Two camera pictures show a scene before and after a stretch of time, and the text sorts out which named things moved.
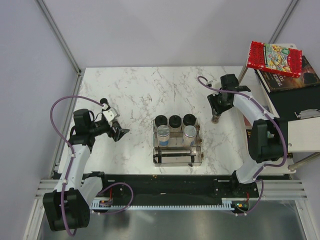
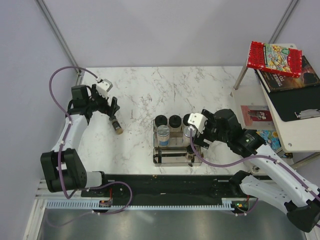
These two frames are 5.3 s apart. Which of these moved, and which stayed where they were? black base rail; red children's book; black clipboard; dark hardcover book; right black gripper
Moved: right black gripper
Stayed: black base rail; black clipboard; dark hardcover book; red children's book
